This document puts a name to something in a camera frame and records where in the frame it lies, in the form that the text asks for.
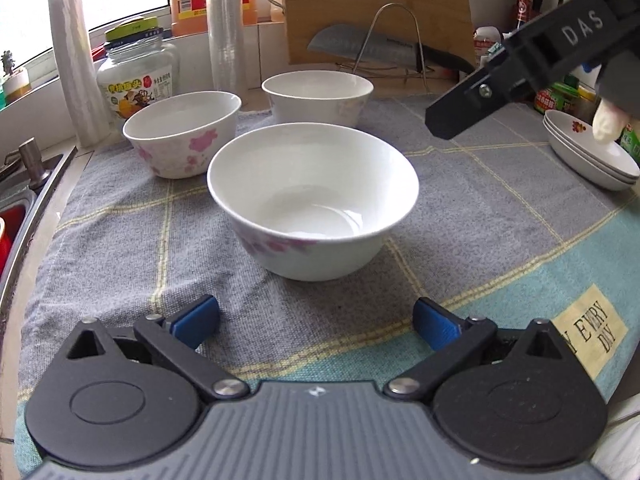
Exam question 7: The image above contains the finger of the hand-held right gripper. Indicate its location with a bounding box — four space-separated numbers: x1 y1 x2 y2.
425 55 522 139

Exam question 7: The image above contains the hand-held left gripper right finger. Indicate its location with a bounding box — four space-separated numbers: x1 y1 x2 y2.
382 296 576 402

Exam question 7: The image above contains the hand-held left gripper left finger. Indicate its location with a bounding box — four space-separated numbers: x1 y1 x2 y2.
66 294 249 403

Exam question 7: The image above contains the white pink floral bowl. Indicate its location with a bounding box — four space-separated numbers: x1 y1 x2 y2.
123 91 242 180
261 71 375 129
206 125 420 282

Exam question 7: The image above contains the person's right hand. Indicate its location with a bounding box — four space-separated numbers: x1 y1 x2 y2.
592 102 628 143

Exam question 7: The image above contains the dark soy sauce bottle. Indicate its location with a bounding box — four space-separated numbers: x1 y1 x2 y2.
515 0 534 36

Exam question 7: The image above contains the green seasoning can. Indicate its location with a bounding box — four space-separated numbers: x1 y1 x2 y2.
534 84 581 115

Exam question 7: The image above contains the red white seasoning bag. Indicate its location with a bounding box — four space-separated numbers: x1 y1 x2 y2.
472 25 506 68

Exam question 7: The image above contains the grey plaid cloth mat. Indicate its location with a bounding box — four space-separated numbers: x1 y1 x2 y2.
15 92 640 476

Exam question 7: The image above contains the steel sink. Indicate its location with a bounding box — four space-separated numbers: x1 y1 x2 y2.
0 145 78 311

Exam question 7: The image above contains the red basin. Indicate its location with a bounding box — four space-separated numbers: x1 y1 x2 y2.
0 215 13 276

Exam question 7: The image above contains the white quilted garment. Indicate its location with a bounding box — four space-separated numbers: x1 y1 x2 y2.
595 395 640 480

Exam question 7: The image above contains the metal sink knob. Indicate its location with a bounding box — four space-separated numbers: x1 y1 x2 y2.
5 137 53 181

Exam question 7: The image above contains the glass jar with label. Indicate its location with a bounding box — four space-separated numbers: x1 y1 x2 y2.
96 17 181 121

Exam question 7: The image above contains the stack of clear plastic cups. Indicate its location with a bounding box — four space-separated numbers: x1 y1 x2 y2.
206 0 248 95
47 0 113 148

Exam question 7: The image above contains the small potted plant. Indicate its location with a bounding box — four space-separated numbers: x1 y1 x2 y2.
0 50 31 106

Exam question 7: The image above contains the metal wire rack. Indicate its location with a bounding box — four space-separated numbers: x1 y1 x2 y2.
335 3 436 95

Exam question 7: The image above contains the steel cleaver black handle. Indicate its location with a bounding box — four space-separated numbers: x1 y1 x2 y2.
307 22 476 75

